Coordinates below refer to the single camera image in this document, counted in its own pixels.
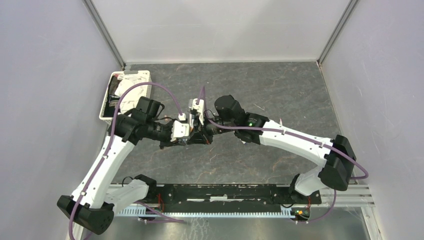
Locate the white cloth in basket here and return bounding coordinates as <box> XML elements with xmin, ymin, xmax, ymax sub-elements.
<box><xmin>114</xmin><ymin>73</ymin><xmax>150</xmax><ymax>114</ymax></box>

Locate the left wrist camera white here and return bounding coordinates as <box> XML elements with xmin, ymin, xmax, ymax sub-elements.
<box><xmin>171</xmin><ymin>113</ymin><xmax>191</xmax><ymax>142</ymax></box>

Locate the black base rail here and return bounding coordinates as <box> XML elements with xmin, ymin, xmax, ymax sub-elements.
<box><xmin>144</xmin><ymin>183</ymin><xmax>322</xmax><ymax>214</ymax></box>

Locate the white cable duct strip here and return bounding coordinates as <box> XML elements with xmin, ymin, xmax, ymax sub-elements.
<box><xmin>114</xmin><ymin>204</ymin><xmax>297</xmax><ymax>219</ymax></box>

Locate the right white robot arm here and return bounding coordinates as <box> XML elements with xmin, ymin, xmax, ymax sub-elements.
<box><xmin>160</xmin><ymin>95</ymin><xmax>356</xmax><ymax>204</ymax></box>

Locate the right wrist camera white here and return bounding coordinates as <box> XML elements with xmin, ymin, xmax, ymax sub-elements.
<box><xmin>188</xmin><ymin>98</ymin><xmax>205</xmax><ymax>126</ymax></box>

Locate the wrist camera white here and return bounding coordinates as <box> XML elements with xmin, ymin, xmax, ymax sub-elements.
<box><xmin>171</xmin><ymin>113</ymin><xmax>191</xmax><ymax>142</ymax></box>
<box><xmin>188</xmin><ymin>98</ymin><xmax>205</xmax><ymax>126</ymax></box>

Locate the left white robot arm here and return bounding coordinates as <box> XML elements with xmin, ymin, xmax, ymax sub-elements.
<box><xmin>57</xmin><ymin>96</ymin><xmax>224</xmax><ymax>235</ymax></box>

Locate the white plastic basket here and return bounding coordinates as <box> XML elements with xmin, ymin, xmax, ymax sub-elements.
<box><xmin>98</xmin><ymin>70</ymin><xmax>152</xmax><ymax>125</ymax></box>

